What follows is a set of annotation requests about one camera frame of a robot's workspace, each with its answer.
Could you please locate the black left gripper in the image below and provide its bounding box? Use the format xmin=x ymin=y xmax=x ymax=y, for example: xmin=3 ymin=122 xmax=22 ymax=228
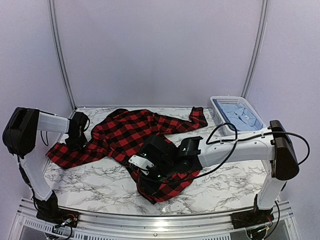
xmin=64 ymin=132 xmax=88 ymax=153

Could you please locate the red black plaid shirt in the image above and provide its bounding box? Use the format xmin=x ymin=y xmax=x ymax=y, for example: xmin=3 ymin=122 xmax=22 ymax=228
xmin=46 ymin=107 xmax=208 ymax=205

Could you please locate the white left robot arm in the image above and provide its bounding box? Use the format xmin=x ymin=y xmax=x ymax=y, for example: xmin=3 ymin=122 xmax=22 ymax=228
xmin=2 ymin=107 xmax=89 ymax=201

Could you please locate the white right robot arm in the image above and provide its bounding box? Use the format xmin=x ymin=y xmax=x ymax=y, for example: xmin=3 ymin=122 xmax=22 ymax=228
xmin=129 ymin=120 xmax=300 ymax=224

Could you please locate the light blue shirt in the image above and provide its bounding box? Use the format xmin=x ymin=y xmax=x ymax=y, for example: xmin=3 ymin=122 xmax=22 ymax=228
xmin=216 ymin=102 xmax=264 ymax=132

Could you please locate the white plastic basket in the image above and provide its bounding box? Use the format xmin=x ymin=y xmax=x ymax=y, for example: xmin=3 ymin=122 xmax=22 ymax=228
xmin=210 ymin=96 xmax=266 ymax=136

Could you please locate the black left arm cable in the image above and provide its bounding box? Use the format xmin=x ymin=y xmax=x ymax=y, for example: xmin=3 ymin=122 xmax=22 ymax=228
xmin=39 ymin=117 xmax=90 ymax=148

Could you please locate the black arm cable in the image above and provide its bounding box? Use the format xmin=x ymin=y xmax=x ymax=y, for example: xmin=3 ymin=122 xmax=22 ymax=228
xmin=137 ymin=122 xmax=311 ymax=186
xmin=39 ymin=117 xmax=90 ymax=148

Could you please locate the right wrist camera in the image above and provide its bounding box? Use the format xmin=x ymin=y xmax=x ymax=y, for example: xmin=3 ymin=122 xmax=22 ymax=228
xmin=128 ymin=155 xmax=154 ymax=175

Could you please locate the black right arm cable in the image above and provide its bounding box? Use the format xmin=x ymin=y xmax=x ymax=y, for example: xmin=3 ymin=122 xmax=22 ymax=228
xmin=137 ymin=122 xmax=311 ymax=186

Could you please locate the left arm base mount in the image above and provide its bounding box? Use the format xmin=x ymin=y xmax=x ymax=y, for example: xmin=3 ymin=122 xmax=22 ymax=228
xmin=33 ymin=192 xmax=80 ymax=228

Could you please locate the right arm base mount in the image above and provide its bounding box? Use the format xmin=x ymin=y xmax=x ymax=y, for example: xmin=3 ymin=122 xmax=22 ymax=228
xmin=230 ymin=195 xmax=274 ymax=229

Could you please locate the aluminium front frame rail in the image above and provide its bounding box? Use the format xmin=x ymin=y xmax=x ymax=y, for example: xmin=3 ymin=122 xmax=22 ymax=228
xmin=9 ymin=197 xmax=298 ymax=240

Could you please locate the left aluminium corner post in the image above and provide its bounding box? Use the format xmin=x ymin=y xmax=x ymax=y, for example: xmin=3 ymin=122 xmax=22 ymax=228
xmin=47 ymin=0 xmax=77 ymax=112

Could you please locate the aluminium corner post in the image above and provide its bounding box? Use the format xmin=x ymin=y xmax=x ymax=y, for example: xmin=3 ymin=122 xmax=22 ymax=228
xmin=241 ymin=0 xmax=270 ymax=99
xmin=47 ymin=0 xmax=77 ymax=112

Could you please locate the right aluminium corner post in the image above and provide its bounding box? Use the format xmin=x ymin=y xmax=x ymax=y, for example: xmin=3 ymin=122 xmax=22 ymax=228
xmin=241 ymin=0 xmax=270 ymax=99

